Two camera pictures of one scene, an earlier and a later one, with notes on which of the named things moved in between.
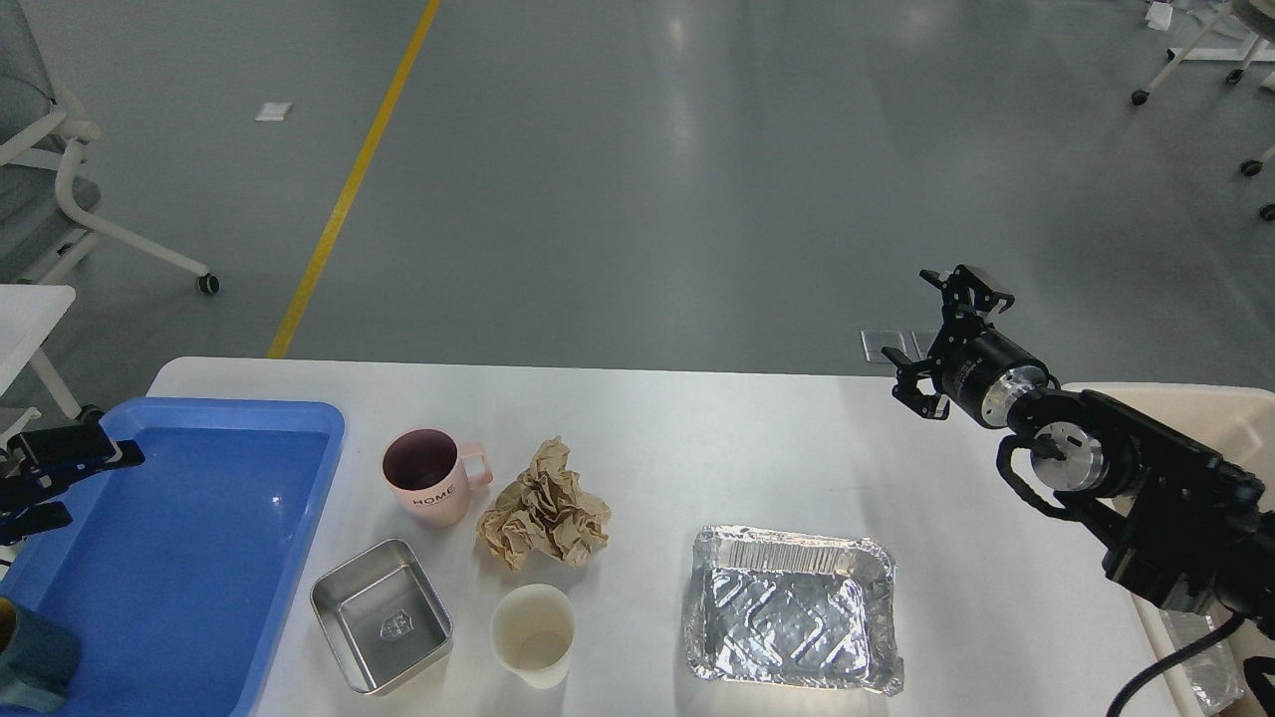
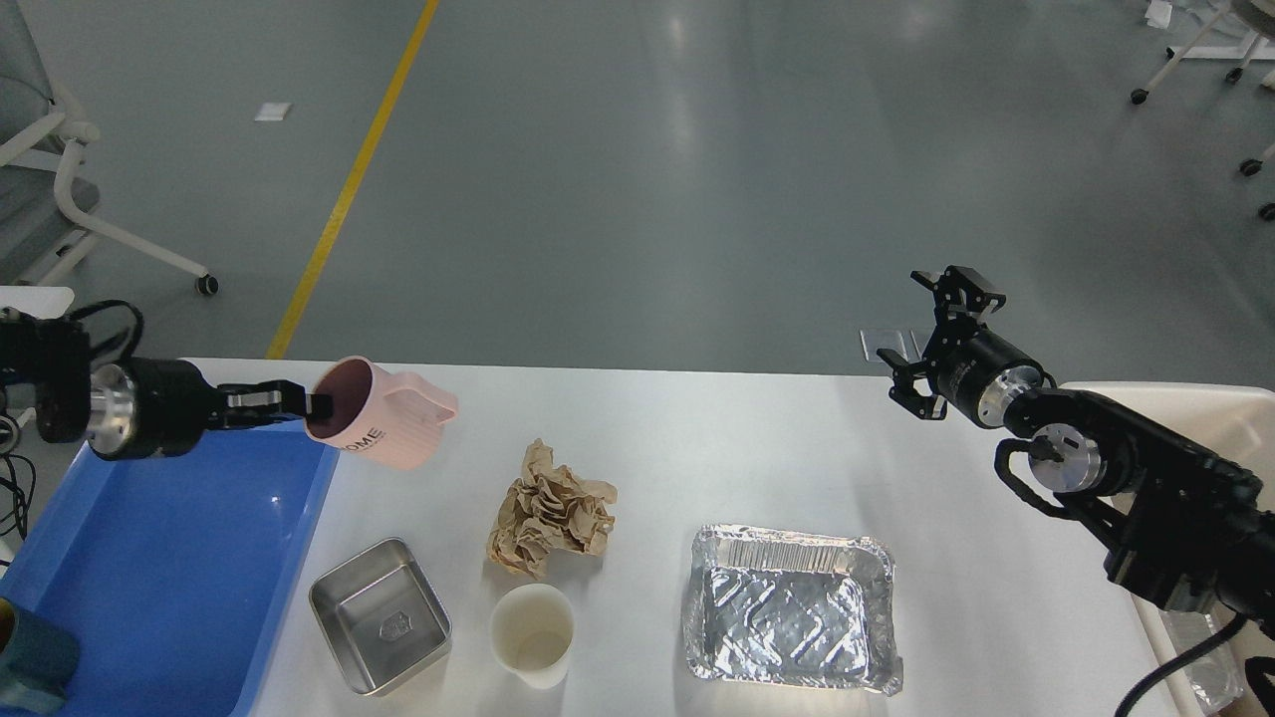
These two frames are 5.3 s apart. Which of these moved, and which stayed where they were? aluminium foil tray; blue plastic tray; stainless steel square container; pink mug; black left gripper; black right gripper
Moved: pink mug; black left gripper
Stayed: blue plastic tray; stainless steel square container; black right gripper; aluminium foil tray
